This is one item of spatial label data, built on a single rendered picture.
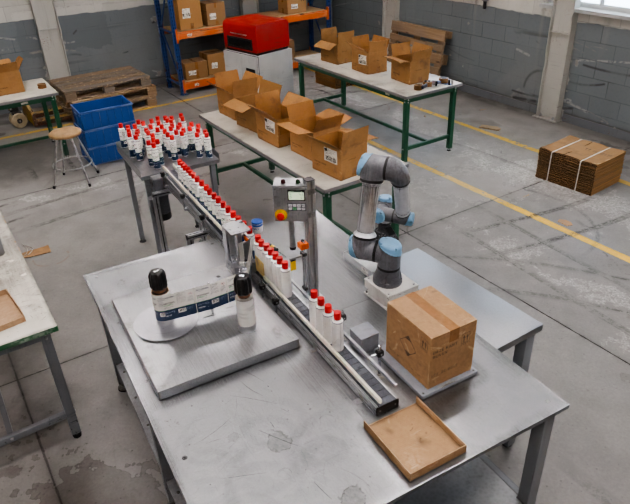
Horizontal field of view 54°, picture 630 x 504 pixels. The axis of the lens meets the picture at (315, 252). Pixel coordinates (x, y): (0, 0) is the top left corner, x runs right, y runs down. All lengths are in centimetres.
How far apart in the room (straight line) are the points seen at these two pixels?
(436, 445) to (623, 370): 212
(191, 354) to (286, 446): 67
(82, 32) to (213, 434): 823
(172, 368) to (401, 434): 103
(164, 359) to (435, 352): 119
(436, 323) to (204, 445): 104
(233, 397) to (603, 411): 226
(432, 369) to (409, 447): 35
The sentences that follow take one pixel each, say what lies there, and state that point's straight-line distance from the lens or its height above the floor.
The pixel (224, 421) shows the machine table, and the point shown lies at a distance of 261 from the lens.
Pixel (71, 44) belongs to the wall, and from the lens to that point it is 1014.
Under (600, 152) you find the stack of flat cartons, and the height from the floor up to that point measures 31.
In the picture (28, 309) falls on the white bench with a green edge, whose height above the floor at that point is 80.
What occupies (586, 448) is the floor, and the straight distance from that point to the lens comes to 381.
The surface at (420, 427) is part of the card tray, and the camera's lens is 255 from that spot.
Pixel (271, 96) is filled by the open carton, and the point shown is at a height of 111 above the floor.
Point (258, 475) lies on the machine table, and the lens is 241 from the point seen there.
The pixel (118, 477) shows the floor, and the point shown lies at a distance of 366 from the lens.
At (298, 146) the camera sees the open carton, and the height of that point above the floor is 85.
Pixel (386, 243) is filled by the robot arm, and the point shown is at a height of 115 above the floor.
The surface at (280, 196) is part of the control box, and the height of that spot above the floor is 142.
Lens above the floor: 267
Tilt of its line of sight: 31 degrees down
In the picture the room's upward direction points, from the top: 2 degrees counter-clockwise
